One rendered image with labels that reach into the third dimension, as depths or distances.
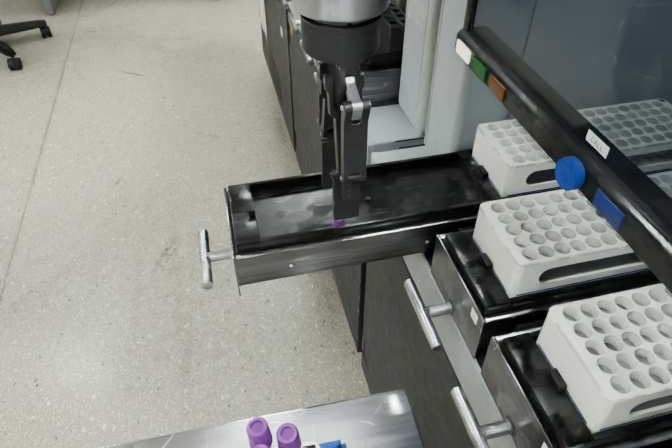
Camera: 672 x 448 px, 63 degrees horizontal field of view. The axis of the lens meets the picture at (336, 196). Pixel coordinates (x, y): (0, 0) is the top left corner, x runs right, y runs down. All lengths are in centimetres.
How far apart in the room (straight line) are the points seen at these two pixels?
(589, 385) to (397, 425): 17
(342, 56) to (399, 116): 53
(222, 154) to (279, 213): 150
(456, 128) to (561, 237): 26
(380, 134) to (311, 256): 36
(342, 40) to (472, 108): 34
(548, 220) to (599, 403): 21
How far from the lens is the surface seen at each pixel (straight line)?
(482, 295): 62
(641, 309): 60
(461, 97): 79
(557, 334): 56
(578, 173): 52
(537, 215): 67
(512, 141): 78
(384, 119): 102
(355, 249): 69
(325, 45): 51
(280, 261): 68
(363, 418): 52
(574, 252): 63
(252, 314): 163
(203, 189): 205
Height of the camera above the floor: 128
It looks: 41 degrees down
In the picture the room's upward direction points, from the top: straight up
